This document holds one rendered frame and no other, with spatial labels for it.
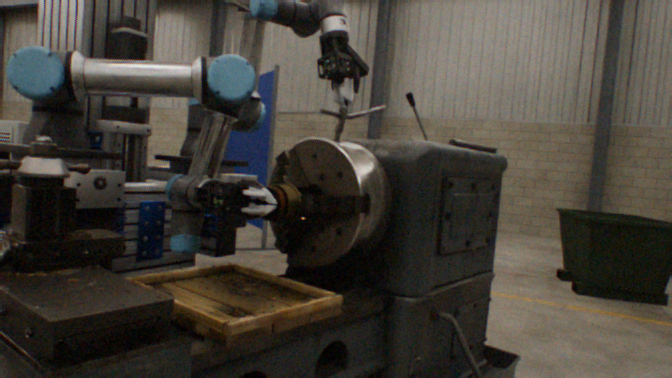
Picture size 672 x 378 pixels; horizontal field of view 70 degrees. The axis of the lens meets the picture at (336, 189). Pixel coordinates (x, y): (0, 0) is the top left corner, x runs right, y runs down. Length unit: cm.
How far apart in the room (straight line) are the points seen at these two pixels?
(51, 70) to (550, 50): 1082
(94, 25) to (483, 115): 1020
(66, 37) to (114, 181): 58
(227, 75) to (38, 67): 40
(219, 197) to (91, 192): 32
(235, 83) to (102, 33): 59
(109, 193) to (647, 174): 1067
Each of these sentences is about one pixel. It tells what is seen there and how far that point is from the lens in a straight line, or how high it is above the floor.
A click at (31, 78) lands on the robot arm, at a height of 131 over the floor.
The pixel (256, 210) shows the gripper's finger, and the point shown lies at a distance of 105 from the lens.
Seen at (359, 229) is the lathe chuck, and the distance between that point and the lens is 109.
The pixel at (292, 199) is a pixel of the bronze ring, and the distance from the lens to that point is 107.
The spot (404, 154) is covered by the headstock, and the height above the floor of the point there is 122.
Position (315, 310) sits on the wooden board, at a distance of 98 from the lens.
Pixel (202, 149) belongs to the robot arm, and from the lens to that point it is 136.
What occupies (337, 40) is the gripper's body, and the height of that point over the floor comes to 151.
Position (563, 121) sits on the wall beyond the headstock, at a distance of 1129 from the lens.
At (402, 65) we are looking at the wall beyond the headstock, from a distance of 1194.
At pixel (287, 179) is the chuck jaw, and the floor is 113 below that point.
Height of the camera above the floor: 118
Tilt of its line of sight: 3 degrees down
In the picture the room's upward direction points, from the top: 5 degrees clockwise
